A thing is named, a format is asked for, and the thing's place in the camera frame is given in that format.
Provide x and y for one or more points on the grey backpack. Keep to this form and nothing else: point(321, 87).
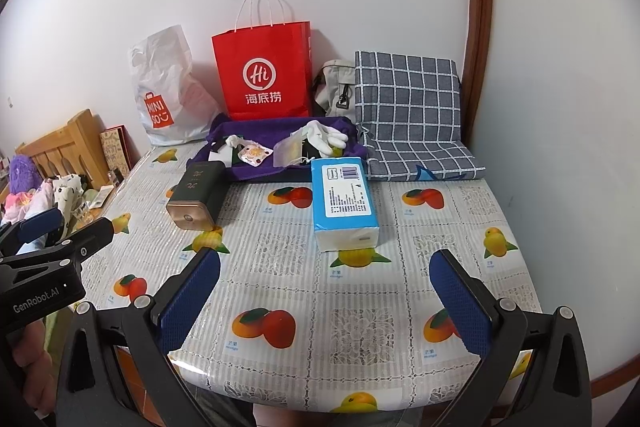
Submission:
point(335, 87)

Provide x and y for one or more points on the pink patterned blanket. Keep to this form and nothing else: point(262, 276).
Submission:
point(25, 202)

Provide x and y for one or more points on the red paper bag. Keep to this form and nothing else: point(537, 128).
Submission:
point(265, 57)

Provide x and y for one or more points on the white plastic shopping bag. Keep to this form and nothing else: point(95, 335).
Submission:
point(170, 97)

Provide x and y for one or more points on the wooden headboard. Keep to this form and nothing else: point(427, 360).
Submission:
point(75, 142)

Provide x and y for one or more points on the yellow black printed cloth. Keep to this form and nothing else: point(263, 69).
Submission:
point(337, 152)

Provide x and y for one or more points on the dark tea tin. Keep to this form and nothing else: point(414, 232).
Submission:
point(200, 187)

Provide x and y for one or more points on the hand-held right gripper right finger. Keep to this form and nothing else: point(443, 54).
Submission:
point(460, 307)

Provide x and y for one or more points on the brown wooden door frame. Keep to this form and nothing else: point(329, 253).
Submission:
point(480, 7)

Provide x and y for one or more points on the white black patterned cloth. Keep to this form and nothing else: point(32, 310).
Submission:
point(67, 197)

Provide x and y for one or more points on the grey checked cushion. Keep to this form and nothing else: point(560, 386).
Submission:
point(405, 107)

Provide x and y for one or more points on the floral print packet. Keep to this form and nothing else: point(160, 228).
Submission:
point(256, 155)

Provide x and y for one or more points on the patterned notebook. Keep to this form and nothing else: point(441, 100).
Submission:
point(117, 147)

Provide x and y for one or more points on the purple plush toy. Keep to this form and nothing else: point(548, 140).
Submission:
point(22, 172)

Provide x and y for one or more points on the blue tissue pack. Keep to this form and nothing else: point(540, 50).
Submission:
point(345, 197)

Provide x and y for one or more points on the person's left hand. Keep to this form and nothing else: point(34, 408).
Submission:
point(30, 357)

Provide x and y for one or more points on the drinking glass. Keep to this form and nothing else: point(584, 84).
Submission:
point(83, 213)

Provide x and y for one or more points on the wooden nightstand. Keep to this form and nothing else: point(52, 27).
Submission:
point(116, 188)

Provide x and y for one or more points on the clear packet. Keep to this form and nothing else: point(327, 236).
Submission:
point(290, 152)

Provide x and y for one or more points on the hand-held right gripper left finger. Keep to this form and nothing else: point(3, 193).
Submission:
point(190, 302)

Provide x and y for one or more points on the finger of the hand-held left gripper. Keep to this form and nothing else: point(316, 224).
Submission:
point(40, 224)
point(85, 239)

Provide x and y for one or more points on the purple towel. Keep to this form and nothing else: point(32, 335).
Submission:
point(260, 127)

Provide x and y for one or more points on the fruit print tablecloth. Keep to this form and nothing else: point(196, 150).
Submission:
point(300, 297)

